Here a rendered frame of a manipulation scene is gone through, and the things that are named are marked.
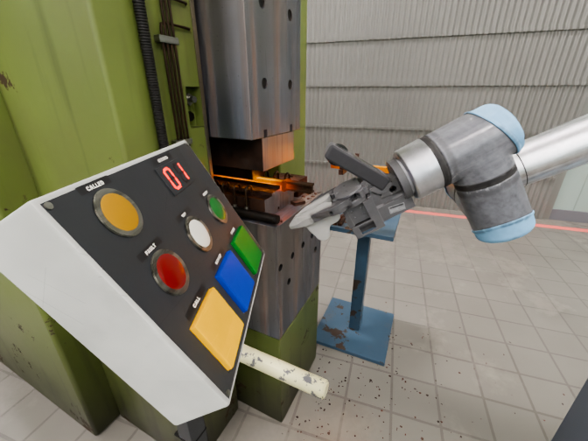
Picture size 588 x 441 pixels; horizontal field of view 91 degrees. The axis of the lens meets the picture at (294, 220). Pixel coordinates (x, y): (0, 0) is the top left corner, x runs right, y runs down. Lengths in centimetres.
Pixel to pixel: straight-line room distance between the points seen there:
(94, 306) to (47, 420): 151
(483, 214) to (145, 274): 49
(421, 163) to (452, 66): 324
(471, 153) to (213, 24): 65
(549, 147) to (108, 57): 84
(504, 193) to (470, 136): 10
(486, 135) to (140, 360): 53
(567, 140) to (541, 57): 317
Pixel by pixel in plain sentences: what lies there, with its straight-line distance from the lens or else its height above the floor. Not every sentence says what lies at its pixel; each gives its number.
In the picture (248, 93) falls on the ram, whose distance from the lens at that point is 80.
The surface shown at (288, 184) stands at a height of 100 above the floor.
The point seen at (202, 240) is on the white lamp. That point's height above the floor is 108.
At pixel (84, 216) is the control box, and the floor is 117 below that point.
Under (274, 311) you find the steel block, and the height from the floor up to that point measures 59.
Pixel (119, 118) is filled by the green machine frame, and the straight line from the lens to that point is 72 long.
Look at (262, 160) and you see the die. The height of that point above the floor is 110.
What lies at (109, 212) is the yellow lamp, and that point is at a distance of 35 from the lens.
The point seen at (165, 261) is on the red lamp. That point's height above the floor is 110.
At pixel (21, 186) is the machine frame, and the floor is 104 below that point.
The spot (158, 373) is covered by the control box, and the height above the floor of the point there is 101.
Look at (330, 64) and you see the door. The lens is 376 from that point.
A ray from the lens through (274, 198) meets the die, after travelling 94.
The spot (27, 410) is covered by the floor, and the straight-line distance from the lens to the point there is 192.
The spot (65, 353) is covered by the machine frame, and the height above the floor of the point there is 46.
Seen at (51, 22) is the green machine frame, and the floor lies 141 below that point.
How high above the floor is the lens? 128
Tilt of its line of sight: 24 degrees down
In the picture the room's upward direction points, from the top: straight up
